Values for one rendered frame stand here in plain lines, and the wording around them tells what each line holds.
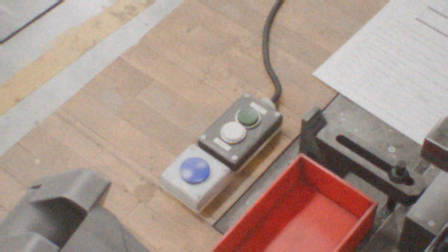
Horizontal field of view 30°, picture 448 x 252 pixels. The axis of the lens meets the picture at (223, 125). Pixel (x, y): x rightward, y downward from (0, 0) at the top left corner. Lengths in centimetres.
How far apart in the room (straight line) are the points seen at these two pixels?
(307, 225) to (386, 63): 30
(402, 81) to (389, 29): 10
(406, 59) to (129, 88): 41
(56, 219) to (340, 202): 51
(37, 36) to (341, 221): 163
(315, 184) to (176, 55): 31
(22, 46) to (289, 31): 139
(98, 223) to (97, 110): 60
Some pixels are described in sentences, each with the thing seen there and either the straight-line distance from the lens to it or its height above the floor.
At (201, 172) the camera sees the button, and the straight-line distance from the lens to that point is 110.
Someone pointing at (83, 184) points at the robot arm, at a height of 133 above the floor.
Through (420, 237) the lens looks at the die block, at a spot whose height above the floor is 96.
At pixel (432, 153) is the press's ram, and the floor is 112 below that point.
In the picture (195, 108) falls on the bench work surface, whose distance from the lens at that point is 121.
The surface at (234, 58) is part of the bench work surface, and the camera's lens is 127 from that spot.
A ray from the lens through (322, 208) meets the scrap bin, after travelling 112.
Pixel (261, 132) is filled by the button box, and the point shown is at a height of 93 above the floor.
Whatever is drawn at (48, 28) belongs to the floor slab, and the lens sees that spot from 260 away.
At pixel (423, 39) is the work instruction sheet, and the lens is 132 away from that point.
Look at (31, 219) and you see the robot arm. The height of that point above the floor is 128.
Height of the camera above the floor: 186
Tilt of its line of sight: 54 degrees down
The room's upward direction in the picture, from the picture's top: 2 degrees counter-clockwise
